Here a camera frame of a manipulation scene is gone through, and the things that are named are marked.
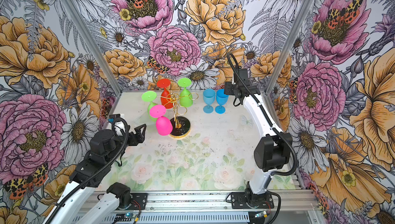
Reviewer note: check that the green wine glass front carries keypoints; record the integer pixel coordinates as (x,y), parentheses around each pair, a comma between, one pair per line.
(149,96)

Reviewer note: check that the pink wine glass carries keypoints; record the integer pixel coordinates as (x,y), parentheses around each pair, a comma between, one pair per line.
(163,124)

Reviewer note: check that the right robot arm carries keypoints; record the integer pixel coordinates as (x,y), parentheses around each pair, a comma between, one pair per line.
(272,152)

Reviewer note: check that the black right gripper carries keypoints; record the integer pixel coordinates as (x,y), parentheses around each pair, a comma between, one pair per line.
(227,87)

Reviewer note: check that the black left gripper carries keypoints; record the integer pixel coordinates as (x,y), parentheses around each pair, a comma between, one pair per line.
(135,142)

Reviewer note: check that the light blue wine glass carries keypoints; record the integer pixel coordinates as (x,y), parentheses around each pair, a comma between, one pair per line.
(209,96)

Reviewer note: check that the gold wine glass rack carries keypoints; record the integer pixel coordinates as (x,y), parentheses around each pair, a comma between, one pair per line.
(181,125)

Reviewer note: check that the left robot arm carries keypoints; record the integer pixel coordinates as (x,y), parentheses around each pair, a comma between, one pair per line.
(107,146)

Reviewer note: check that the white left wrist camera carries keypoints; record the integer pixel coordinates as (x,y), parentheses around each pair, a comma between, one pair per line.
(116,122)

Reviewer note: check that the green wine glass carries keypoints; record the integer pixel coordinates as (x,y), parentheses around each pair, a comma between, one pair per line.
(185,95)
(149,96)

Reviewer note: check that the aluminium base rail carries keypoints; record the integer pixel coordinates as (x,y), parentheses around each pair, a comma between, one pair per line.
(203,207)

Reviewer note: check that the red wine glass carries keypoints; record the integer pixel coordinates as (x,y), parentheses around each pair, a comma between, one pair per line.
(166,96)

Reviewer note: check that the green wine glass back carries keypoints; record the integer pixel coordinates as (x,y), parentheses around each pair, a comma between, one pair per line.
(185,95)

